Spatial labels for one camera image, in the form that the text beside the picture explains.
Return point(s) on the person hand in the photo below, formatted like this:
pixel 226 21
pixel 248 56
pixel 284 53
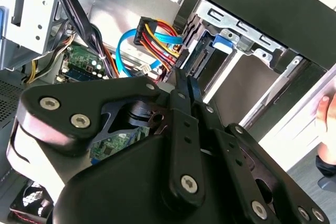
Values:
pixel 322 111

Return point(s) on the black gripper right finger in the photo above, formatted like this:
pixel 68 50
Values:
pixel 236 155

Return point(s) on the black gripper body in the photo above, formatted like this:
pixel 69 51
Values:
pixel 126 187

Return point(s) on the hard disk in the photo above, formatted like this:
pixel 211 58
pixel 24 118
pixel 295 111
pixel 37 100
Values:
pixel 223 41

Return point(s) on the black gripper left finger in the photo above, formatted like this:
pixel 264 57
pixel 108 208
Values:
pixel 78 95

